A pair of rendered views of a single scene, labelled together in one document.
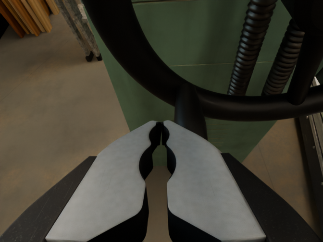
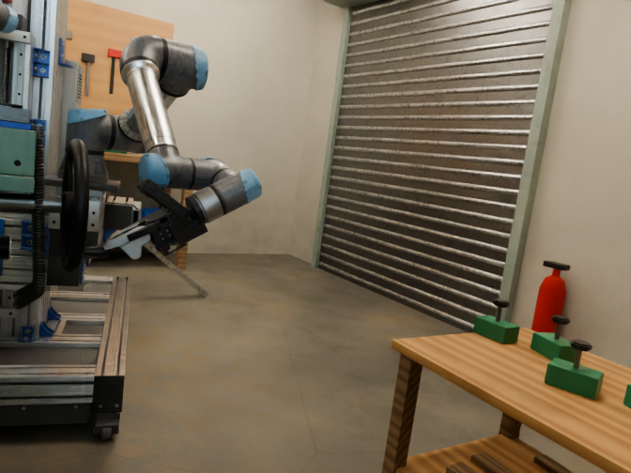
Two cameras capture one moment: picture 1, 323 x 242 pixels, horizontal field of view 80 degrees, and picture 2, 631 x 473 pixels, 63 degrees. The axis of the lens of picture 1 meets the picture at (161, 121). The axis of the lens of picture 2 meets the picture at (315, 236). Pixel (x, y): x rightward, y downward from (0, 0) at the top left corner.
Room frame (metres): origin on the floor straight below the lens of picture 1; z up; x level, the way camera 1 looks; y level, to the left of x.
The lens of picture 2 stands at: (0.33, 1.11, 0.97)
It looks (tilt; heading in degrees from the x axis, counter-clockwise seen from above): 8 degrees down; 234
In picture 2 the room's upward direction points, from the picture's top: 8 degrees clockwise
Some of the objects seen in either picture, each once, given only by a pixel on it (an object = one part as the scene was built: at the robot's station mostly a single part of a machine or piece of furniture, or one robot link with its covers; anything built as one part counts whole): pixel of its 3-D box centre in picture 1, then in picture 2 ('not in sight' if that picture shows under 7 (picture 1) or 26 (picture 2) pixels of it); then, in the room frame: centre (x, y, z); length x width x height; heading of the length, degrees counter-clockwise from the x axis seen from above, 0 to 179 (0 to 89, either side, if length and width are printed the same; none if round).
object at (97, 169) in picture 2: not in sight; (84, 164); (-0.01, -0.71, 0.87); 0.15 x 0.15 x 0.10
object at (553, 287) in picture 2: not in sight; (547, 315); (-2.40, -0.41, 0.30); 0.19 x 0.18 x 0.60; 179
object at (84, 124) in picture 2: not in sight; (88, 128); (-0.02, -0.71, 0.98); 0.13 x 0.12 x 0.14; 4
